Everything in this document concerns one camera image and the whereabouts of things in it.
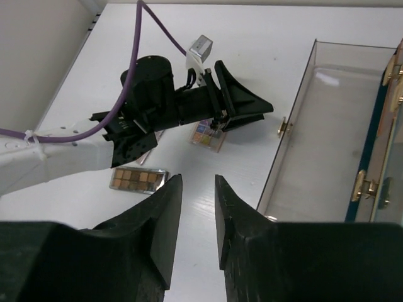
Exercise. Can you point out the clear lowest wide drawer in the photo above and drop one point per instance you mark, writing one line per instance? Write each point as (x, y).
(322, 139)

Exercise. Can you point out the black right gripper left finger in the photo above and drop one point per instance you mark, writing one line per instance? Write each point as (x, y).
(129, 257)

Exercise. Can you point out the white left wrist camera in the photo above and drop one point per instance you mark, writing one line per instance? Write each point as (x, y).
(196, 55)

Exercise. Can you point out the long eyeshadow palette horizontal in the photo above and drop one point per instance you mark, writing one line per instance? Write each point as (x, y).
(138, 180)

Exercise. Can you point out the colourful small eyeshadow palette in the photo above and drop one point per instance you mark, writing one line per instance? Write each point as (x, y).
(203, 136)

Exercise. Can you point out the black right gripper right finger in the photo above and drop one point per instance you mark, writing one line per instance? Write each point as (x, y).
(264, 260)

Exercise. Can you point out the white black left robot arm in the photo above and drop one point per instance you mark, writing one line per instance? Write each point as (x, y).
(109, 139)

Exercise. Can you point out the teal yellow drawer cabinet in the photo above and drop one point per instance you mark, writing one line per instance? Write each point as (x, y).
(377, 191)

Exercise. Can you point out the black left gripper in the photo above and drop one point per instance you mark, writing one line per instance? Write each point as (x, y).
(218, 102)

